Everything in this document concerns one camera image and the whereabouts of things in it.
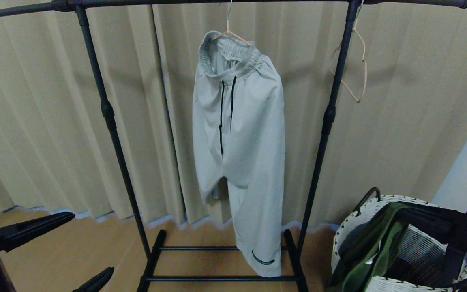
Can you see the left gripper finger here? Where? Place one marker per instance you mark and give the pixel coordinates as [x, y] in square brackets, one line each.
[95, 282]
[31, 231]

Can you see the green garment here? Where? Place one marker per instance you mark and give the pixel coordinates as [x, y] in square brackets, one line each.
[371, 251]

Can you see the pale grey shorts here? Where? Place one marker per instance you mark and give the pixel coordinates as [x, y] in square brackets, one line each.
[249, 162]

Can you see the pink clothes hanger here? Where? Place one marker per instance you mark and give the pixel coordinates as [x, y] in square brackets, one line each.
[235, 35]
[364, 69]

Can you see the white laundry basket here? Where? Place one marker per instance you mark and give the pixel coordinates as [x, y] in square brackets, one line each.
[420, 251]

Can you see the black clothes rack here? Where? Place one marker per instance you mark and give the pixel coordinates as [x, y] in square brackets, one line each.
[108, 115]

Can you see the beige curtain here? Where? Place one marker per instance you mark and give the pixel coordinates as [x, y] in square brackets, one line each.
[35, 121]

